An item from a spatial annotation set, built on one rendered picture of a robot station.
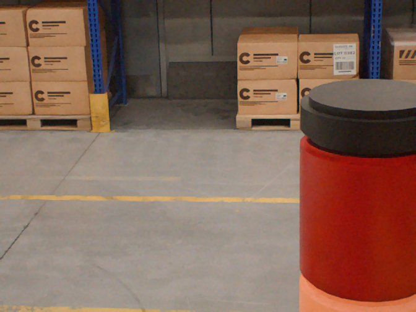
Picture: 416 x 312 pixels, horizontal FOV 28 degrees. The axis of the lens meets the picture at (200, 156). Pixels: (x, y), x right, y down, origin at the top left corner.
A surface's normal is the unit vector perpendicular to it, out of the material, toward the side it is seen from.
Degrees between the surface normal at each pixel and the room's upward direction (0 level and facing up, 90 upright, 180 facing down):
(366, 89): 0
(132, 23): 90
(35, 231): 0
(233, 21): 90
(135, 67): 90
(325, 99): 0
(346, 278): 90
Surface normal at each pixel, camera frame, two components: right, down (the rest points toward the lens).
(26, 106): -0.07, 0.32
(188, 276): -0.04, -0.95
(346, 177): -0.40, 0.31
